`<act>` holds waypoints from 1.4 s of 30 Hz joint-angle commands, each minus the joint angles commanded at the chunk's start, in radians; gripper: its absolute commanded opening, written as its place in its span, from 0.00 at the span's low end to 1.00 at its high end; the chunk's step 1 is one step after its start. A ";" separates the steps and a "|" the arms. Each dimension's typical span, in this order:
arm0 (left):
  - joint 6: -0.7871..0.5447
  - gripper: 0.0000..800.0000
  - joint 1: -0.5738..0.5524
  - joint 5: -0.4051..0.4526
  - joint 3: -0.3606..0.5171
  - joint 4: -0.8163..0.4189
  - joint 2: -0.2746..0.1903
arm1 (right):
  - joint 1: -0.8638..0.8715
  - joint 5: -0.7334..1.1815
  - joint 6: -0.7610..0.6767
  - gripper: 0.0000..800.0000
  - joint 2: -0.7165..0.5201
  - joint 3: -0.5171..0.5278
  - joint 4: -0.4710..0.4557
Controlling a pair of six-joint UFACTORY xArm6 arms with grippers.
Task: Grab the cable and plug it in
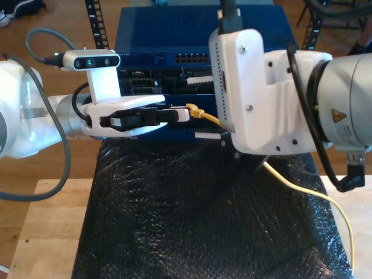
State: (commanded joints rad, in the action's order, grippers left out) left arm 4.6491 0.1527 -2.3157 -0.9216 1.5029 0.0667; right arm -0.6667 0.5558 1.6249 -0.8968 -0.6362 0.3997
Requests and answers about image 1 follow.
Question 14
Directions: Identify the black rack frame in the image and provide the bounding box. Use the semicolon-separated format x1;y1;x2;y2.
84;0;329;70

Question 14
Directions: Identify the blue network switch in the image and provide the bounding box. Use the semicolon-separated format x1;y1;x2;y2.
113;6;299;69

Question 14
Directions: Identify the black metal stool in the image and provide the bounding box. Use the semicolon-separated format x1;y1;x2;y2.
296;0;364;31

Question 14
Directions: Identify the black bubble wrap mat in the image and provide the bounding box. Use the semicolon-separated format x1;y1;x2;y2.
71;136;354;279

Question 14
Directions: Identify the blue rack base panel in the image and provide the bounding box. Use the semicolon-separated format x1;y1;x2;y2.
118;127;233;143

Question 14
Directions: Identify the yellow network cable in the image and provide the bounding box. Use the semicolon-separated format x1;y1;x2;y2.
185;102;356;270

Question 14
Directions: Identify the grey camera cable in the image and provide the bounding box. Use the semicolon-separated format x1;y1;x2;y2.
0;27;77;202

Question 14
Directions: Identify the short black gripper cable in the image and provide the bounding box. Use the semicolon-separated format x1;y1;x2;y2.
286;46;366;193
71;82;94;128

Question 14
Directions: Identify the person's leg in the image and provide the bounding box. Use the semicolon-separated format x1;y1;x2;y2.
347;17;372;56

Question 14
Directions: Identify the black rack server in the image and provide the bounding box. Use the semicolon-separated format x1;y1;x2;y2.
117;67;216;95

